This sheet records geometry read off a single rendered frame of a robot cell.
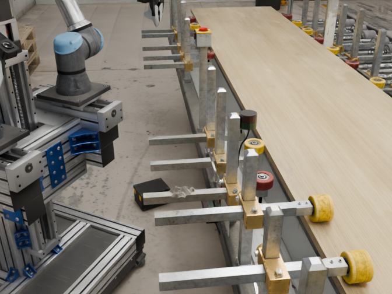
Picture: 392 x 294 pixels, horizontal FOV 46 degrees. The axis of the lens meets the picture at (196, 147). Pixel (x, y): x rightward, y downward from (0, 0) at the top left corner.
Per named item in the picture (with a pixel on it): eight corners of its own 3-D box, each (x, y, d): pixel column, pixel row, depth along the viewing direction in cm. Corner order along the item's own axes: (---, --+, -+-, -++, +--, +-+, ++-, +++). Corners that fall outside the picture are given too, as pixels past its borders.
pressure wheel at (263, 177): (251, 209, 160) (253, 182, 155) (247, 196, 167) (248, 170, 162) (273, 207, 161) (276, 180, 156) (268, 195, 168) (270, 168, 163)
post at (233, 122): (225, 232, 172) (230, 115, 149) (223, 226, 175) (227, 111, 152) (234, 231, 172) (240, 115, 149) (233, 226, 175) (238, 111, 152)
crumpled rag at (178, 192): (170, 199, 155) (170, 193, 154) (168, 188, 161) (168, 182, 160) (195, 197, 156) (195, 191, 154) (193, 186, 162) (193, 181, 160)
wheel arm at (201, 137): (149, 147, 203) (148, 139, 201) (149, 143, 206) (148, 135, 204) (245, 142, 207) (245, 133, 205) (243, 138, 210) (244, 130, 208)
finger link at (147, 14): (146, 25, 187) (145, 2, 183) (159, 27, 185) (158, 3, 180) (142, 27, 184) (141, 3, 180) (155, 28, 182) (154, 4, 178)
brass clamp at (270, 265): (266, 296, 109) (268, 280, 106) (252, 257, 121) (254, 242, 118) (291, 293, 109) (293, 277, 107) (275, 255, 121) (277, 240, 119)
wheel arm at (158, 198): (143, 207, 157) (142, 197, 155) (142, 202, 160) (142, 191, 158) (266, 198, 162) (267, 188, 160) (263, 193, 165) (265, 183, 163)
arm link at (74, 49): (50, 70, 188) (45, 37, 182) (68, 60, 199) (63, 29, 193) (76, 73, 185) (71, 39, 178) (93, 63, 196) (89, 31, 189)
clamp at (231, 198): (228, 207, 157) (228, 195, 155) (221, 186, 169) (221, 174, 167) (244, 206, 158) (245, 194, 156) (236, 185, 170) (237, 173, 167)
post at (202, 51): (198, 132, 235) (199, 46, 214) (197, 128, 240) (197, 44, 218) (207, 132, 236) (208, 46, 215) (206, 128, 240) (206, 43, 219)
